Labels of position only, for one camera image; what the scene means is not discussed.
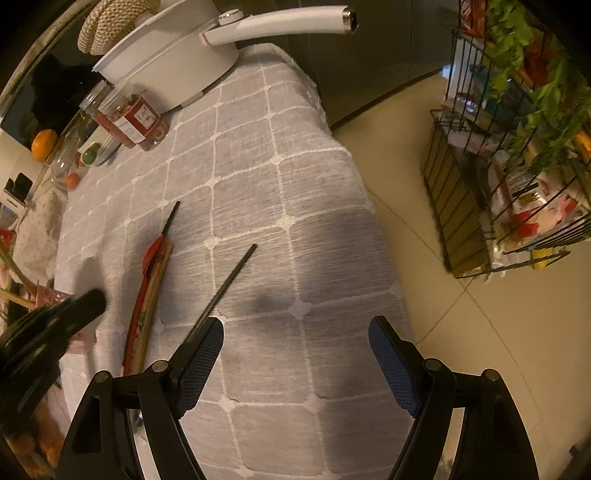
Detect floral cloth over shelf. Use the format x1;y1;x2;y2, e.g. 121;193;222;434
12;180;67;285

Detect clear glass jar with fruit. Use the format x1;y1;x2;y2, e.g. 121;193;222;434
50;119;98;191

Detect tall jar of red spice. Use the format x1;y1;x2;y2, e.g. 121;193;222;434
79;80;135;149

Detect dark grey refrigerator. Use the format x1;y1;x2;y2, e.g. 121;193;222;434
259;0;459;126

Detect grey checked tablecloth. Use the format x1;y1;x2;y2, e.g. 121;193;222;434
55;44;411;479

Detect pink perforated utensil holder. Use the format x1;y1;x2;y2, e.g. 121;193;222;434
34;283;97;355

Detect orange tangerine on jar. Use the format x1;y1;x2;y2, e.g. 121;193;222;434
31;129;58;163

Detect red plastic bags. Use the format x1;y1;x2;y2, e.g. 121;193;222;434
459;1;556;93

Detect short jar with red label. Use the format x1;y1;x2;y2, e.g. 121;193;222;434
100;83;169;151

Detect white electric cooking pot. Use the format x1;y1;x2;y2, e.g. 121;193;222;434
93;1;358;113

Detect green lime on bowl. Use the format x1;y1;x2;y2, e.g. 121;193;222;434
81;142;102;166

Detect green leafy vegetable bunch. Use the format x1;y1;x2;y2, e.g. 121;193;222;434
486;1;590;173

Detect woven rope basket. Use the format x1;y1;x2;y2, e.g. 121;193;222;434
77;0;161;56

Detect black microwave oven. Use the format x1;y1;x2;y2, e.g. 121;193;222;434
1;8;100;148

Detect black wire storage rack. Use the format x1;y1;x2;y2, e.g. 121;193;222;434
421;6;590;279

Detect white stacked bowls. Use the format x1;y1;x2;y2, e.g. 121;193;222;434
77;126;121;167

